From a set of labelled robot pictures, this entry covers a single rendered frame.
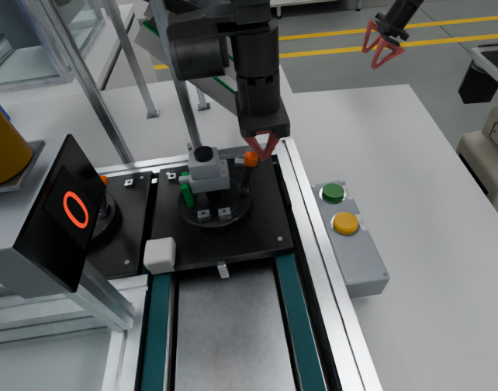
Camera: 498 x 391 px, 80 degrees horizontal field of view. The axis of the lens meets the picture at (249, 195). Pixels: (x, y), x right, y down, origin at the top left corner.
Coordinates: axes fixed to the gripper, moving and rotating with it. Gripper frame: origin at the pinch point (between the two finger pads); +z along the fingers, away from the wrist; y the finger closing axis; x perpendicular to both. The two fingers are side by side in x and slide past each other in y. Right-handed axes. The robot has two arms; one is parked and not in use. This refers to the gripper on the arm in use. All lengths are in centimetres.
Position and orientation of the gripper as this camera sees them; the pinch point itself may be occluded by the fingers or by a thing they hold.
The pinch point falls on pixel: (264, 154)
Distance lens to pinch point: 49.4
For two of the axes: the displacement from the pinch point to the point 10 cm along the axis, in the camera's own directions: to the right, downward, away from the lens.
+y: 1.2, 7.4, -6.6
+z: 1.0, 6.6, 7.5
